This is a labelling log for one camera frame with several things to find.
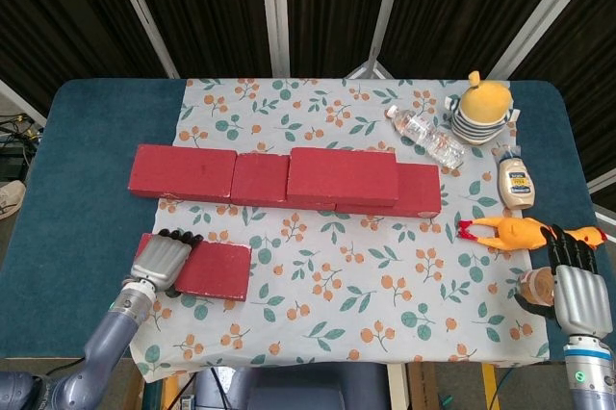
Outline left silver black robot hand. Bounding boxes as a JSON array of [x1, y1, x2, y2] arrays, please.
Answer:
[[125, 228, 204, 298]]

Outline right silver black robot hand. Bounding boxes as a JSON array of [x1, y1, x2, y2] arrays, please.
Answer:
[[513, 223, 608, 337]]

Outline red foam brick scuffed edges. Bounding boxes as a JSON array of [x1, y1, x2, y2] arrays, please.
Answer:
[[136, 232, 253, 303]]

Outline red foam brick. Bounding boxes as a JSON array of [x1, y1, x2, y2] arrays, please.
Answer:
[[128, 143, 239, 205], [285, 145, 400, 208], [230, 151, 339, 212]]

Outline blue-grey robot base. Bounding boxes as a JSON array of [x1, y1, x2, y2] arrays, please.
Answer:
[[193, 363, 389, 410]]

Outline brown tape roll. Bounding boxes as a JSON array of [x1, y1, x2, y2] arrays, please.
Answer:
[[516, 267, 557, 308]]

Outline small red object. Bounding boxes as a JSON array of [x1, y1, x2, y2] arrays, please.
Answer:
[[455, 215, 609, 254]]

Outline blue felt table cover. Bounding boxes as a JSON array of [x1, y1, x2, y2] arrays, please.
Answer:
[[0, 77, 616, 361]]

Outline cream mayonnaise squeeze bottle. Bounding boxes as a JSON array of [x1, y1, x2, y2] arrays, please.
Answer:
[[492, 143, 537, 212]]

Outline white sneaker shoe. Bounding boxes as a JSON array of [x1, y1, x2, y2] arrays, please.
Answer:
[[0, 179, 27, 220]]

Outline floral white tablecloth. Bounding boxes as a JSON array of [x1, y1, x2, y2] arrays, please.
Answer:
[[125, 76, 552, 385]]

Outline brown cardboard box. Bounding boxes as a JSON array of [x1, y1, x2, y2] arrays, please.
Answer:
[[406, 362, 440, 410]]

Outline red foam brick chipped corner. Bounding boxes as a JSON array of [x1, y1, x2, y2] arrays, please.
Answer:
[[334, 162, 443, 218]]

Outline yellow striped plush toy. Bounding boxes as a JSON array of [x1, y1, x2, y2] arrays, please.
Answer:
[[444, 70, 523, 147]]

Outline clear plastic water bottle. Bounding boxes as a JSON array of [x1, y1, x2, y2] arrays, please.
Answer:
[[383, 104, 467, 171]]

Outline white frame post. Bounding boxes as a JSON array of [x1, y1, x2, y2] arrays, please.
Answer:
[[345, 0, 425, 81], [0, 78, 48, 125], [257, 0, 294, 78], [587, 167, 616, 197], [485, 0, 596, 82], [104, 0, 181, 80]]

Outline black cable bundle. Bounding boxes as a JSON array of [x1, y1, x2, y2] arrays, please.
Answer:
[[0, 113, 45, 181]]

